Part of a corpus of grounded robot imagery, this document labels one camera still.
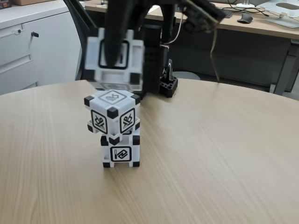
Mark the white drawer cabinet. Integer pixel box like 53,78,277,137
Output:
0,4,82,96

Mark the white paper sheet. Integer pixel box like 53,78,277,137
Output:
147,5,162,14

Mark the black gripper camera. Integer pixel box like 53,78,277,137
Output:
182,0,227,33

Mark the white cube underlined glyph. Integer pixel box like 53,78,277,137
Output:
84,89,142,144

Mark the white cube spiral diamond glyph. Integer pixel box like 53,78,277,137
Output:
83,27,145,92

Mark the white cube zigzag glyph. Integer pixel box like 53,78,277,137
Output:
101,128,142,168

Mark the wooden office desk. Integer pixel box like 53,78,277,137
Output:
85,0,299,96

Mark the silver laptop stand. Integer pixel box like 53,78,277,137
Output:
263,1,299,28

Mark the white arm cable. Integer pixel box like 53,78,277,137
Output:
167,13,185,46

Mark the dark computer mouse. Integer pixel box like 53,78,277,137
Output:
237,13,254,24

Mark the black mesh office chair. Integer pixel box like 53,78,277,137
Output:
63,0,108,81

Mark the dark computer keyboard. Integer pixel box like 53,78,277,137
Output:
174,5,234,19

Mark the white round lamp base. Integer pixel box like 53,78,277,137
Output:
235,0,256,8

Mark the grey round seat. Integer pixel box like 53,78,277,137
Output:
174,71,200,81

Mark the grey camera cable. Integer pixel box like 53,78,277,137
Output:
209,29,221,83

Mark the brown cardboard box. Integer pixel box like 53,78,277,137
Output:
14,0,40,6

